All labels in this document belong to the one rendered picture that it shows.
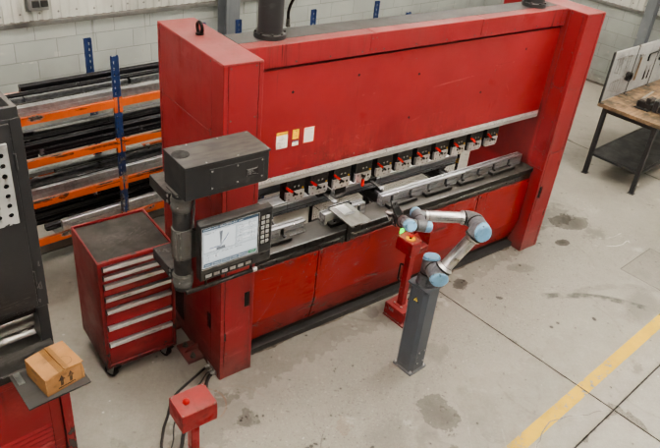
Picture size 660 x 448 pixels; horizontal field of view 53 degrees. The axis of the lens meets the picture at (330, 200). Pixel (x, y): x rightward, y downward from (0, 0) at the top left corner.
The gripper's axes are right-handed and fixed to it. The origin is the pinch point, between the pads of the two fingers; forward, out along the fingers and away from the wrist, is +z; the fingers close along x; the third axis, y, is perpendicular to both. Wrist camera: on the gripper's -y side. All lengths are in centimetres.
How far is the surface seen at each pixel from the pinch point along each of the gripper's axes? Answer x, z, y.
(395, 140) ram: 30, 57, -33
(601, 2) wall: 574, 550, -64
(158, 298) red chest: -161, 30, 27
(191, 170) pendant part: -121, -75, -71
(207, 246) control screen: -122, -60, -27
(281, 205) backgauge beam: -62, 67, -4
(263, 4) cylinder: -57, -7, -143
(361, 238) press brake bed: -8, 59, 35
